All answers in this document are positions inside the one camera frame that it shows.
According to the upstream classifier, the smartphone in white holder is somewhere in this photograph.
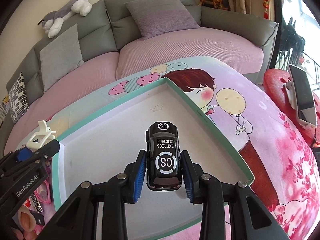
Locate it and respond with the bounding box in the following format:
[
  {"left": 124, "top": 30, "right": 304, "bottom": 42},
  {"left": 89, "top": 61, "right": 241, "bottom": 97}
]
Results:
[{"left": 285, "top": 64, "right": 317, "bottom": 129}]

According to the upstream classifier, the red round stool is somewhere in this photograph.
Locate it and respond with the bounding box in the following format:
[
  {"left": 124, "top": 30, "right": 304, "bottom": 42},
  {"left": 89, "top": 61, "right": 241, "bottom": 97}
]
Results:
[{"left": 263, "top": 68, "right": 319, "bottom": 148}]

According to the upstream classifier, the black toy express car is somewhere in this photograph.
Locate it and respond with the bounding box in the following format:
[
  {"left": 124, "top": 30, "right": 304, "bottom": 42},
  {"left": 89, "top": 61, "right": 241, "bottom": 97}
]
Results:
[{"left": 146, "top": 121, "right": 182, "bottom": 191}]

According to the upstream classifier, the pink fitness band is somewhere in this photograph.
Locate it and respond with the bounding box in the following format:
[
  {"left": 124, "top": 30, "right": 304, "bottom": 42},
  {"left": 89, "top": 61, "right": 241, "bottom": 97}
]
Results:
[{"left": 34, "top": 180, "right": 52, "bottom": 204}]

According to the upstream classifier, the purple grey cushion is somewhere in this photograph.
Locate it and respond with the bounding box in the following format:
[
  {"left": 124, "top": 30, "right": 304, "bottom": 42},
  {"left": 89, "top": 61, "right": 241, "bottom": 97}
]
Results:
[{"left": 125, "top": 0, "right": 200, "bottom": 40}]

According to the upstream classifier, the cartoon printed pink tablecloth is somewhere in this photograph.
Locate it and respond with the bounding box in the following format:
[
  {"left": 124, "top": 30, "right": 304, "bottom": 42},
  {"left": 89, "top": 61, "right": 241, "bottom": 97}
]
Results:
[{"left": 8, "top": 56, "right": 319, "bottom": 239}]

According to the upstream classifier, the grey sofa pink cover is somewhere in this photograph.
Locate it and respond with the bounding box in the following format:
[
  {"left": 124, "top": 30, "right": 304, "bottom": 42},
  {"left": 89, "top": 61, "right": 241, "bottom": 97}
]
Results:
[{"left": 1, "top": 0, "right": 279, "bottom": 154}]

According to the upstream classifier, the person's left hand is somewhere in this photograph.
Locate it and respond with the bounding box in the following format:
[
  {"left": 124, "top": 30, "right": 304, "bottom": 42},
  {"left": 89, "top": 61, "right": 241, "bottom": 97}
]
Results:
[{"left": 11, "top": 205, "right": 37, "bottom": 240}]

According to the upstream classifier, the light grey cushion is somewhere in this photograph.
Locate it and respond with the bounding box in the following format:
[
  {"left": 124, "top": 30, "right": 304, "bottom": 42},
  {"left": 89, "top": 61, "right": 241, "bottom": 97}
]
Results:
[{"left": 40, "top": 24, "right": 84, "bottom": 92}]

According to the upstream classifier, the cream plastic hair claw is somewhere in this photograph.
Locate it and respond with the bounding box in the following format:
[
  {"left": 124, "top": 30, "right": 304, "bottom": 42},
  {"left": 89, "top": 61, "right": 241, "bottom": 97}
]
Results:
[{"left": 26, "top": 120, "right": 56, "bottom": 152}]

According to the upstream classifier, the black white patterned cushion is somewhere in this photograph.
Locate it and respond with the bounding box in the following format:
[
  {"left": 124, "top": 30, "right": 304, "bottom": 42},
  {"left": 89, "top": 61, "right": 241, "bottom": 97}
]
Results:
[{"left": 9, "top": 73, "right": 29, "bottom": 124}]

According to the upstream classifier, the grey white plush husky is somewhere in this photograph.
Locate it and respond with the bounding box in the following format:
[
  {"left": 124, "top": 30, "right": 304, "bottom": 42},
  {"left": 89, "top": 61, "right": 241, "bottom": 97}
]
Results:
[{"left": 37, "top": 0, "right": 92, "bottom": 38}]

